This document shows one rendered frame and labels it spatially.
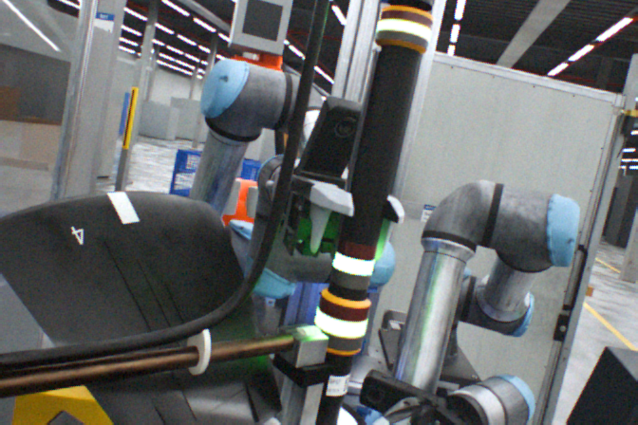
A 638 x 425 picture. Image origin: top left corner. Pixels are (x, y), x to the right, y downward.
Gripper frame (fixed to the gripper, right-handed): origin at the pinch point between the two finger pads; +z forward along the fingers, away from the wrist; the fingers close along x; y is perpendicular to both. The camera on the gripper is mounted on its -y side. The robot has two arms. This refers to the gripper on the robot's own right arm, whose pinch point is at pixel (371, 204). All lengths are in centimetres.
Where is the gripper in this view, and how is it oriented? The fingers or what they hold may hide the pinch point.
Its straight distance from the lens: 40.7
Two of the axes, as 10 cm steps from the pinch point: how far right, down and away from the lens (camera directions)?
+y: -2.0, 9.8, 0.8
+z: 2.7, 1.3, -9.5
